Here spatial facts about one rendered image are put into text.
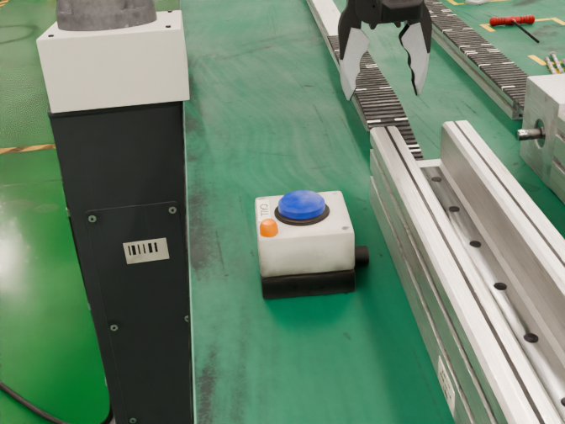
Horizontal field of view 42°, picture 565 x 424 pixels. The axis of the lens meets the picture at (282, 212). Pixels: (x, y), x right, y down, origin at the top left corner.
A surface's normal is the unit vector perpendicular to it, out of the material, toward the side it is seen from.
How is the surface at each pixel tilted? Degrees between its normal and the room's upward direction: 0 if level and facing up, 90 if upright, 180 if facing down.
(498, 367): 0
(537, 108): 90
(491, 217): 90
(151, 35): 90
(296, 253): 90
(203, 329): 0
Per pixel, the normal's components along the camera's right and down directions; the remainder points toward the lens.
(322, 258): 0.07, 0.47
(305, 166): -0.06, -0.88
